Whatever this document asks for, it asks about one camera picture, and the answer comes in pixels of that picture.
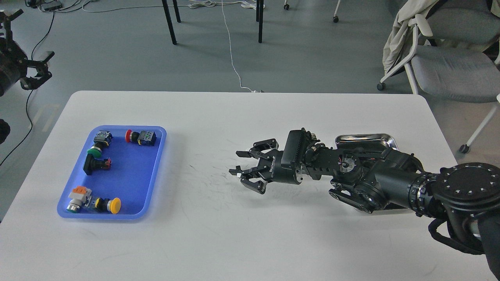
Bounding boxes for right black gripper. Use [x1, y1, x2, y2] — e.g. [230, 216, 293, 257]
[229, 139, 302, 194]

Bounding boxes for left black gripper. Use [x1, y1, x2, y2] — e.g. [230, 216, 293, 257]
[0, 9, 55, 96]

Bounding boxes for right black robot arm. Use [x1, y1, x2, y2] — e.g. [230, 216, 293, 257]
[229, 128, 500, 278]

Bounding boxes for black power strip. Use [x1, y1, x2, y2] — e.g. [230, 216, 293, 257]
[25, 0, 63, 12]

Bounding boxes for red emergency push button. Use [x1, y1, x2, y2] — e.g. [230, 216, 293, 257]
[125, 129, 157, 146]

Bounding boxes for stainless steel tray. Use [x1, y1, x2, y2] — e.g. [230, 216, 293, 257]
[329, 133, 423, 213]

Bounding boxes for blue plastic tray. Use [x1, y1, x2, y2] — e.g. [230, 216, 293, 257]
[57, 125, 167, 220]

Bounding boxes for black table leg left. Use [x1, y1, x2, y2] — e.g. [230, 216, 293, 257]
[161, 0, 182, 46]

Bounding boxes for black table leg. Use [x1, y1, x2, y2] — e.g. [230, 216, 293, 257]
[256, 0, 264, 43]
[161, 0, 182, 46]

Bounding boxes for yellow mushroom push button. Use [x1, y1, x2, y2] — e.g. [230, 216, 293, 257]
[89, 197, 121, 215]

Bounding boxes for black table leg right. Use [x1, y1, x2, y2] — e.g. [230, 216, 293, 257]
[256, 0, 264, 43]

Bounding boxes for beige jacket on chair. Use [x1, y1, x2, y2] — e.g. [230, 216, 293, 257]
[382, 0, 437, 74]

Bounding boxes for grey office chair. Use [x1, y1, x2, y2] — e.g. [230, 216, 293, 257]
[377, 0, 499, 153]

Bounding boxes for black floor cable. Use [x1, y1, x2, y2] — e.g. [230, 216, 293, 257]
[0, 0, 84, 166]

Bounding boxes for white floor cable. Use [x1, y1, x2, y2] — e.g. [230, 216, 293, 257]
[189, 0, 266, 93]

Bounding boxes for black selector switch red terminals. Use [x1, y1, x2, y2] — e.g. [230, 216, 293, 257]
[83, 153, 111, 176]

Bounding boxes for grey switch orange top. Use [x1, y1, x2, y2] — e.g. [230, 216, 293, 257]
[66, 186, 92, 213]

